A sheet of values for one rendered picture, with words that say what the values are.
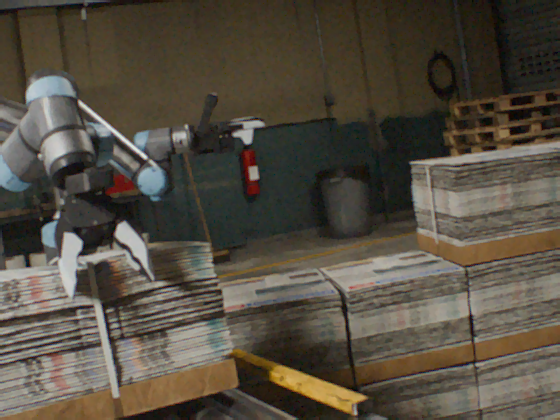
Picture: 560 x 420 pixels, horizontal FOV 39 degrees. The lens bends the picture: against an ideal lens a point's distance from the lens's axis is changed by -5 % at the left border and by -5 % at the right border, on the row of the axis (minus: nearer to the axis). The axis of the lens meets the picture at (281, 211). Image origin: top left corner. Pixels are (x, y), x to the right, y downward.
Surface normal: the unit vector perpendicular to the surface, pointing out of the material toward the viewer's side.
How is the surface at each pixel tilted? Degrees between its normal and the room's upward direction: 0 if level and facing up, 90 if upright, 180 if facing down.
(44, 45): 90
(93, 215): 57
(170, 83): 90
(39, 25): 90
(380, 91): 90
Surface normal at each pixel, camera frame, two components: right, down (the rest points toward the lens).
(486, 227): 0.11, 0.07
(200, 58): 0.46, 0.01
